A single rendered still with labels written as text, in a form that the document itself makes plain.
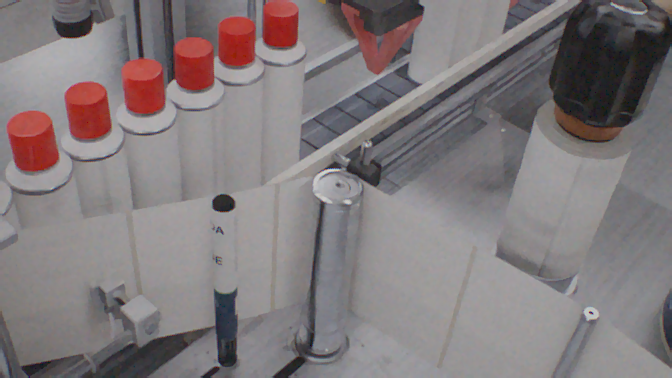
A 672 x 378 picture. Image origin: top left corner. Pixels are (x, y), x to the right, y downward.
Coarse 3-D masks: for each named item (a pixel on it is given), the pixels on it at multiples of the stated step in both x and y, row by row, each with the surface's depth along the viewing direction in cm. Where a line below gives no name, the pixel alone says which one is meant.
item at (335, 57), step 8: (352, 40) 91; (376, 40) 93; (336, 48) 89; (344, 48) 89; (352, 48) 90; (320, 56) 87; (328, 56) 88; (336, 56) 88; (344, 56) 89; (352, 56) 90; (312, 64) 86; (320, 64) 86; (328, 64) 87; (336, 64) 89; (312, 72) 86; (320, 72) 87; (304, 80) 85
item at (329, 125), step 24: (528, 0) 120; (552, 0) 121; (504, 24) 114; (552, 24) 115; (480, 72) 103; (360, 96) 96; (384, 96) 97; (312, 120) 92; (336, 120) 92; (360, 120) 93; (408, 120) 94; (312, 144) 88; (336, 168) 86
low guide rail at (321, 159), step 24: (576, 0) 117; (528, 24) 107; (480, 48) 101; (504, 48) 104; (456, 72) 96; (408, 96) 91; (432, 96) 94; (384, 120) 88; (336, 144) 83; (360, 144) 86; (312, 168) 81
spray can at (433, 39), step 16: (432, 0) 91; (448, 0) 91; (432, 16) 92; (448, 16) 92; (416, 32) 96; (432, 32) 94; (448, 32) 94; (416, 48) 97; (432, 48) 95; (448, 48) 96; (416, 64) 98; (432, 64) 97; (448, 64) 98; (416, 80) 99
